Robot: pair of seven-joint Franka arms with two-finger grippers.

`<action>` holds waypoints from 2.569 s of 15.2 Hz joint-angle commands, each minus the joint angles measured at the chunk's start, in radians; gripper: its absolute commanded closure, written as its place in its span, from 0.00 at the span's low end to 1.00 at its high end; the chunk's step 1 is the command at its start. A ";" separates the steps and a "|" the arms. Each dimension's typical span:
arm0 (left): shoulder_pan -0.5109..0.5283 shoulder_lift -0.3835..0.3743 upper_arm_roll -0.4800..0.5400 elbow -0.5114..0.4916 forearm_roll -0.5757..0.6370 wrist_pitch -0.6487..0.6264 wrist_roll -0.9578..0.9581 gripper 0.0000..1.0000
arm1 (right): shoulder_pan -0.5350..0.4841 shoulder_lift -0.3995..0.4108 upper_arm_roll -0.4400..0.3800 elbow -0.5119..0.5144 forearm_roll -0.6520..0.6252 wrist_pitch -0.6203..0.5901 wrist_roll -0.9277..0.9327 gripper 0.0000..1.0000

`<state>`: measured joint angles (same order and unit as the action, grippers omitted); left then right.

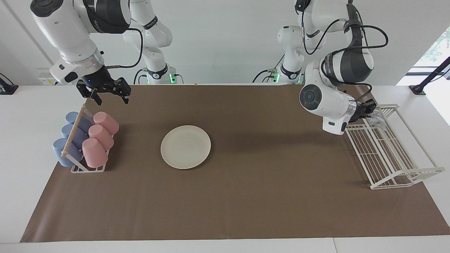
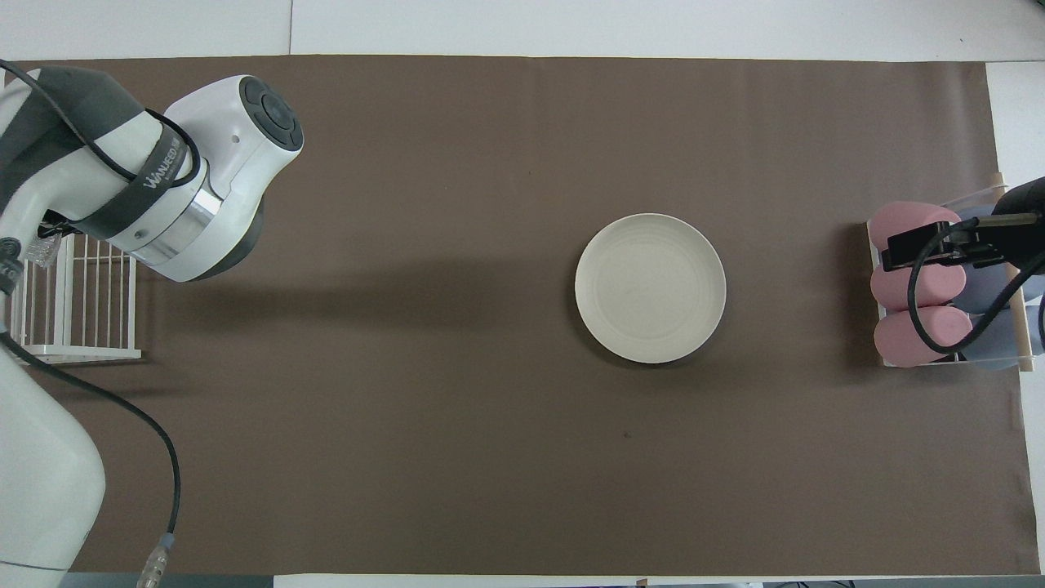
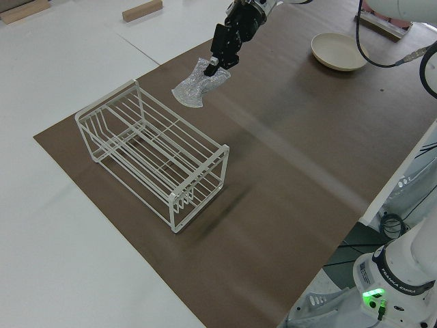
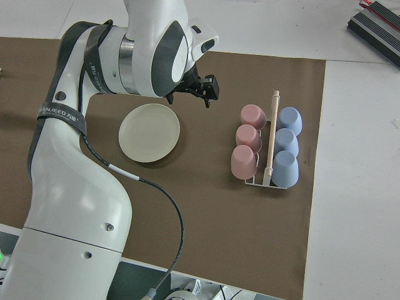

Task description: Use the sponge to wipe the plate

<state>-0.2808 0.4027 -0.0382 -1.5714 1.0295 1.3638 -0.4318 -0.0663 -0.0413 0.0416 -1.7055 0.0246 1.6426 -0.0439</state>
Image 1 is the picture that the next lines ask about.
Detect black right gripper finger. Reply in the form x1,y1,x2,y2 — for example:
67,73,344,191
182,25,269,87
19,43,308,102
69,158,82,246
77,81,103,105
112,78,131,104

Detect cream round plate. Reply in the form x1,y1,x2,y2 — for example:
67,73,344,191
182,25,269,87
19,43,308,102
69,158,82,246
161,125,212,170

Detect blue cup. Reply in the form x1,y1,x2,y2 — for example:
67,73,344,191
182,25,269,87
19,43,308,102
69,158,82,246
61,124,88,148
65,112,92,132
53,138,83,167

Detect pink cup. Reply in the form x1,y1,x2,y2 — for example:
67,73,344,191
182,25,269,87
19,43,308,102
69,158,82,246
82,138,108,168
93,112,120,136
88,124,115,150

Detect white socket box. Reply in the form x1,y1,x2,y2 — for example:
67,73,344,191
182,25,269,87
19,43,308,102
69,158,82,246
37,68,58,86

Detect cup rack with wooden bar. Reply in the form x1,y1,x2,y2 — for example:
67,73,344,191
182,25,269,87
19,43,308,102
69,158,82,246
61,105,110,173

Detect brown table mat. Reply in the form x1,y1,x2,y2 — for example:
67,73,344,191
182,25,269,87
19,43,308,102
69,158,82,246
20,84,450,243

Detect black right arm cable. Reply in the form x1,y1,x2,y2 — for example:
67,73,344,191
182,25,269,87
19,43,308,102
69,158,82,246
105,28,144,69

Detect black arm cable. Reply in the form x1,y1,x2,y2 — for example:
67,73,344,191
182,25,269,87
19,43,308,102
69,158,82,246
105,28,144,69
295,0,389,102

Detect white wire dish rack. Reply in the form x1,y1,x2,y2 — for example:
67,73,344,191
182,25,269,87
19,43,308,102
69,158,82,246
345,104,446,190

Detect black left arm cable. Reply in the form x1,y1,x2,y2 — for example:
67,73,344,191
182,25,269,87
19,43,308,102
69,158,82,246
295,0,389,102

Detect black table clamp mount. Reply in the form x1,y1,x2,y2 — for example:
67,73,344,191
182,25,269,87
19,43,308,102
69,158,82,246
0,73,19,95

